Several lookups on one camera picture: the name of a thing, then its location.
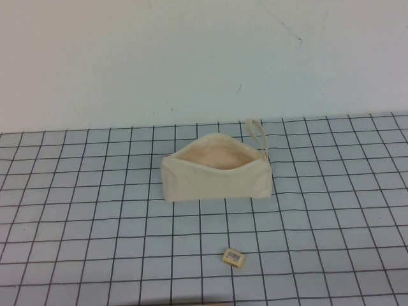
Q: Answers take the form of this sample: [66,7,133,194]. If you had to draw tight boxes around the tan eraser with barcode label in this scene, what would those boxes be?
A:
[222,247,244,265]

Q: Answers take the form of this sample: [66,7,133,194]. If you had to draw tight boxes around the cream fabric pencil case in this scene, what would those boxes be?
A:
[161,117,273,203]

